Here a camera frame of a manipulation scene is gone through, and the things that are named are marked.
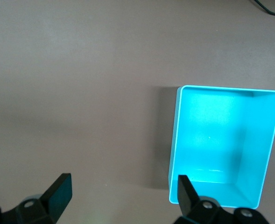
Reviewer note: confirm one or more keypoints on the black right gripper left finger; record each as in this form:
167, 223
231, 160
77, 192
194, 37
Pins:
58, 198

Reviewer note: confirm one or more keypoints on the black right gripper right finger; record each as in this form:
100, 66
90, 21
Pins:
188, 200

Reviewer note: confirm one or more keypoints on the teal plastic bin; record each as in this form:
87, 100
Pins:
221, 130

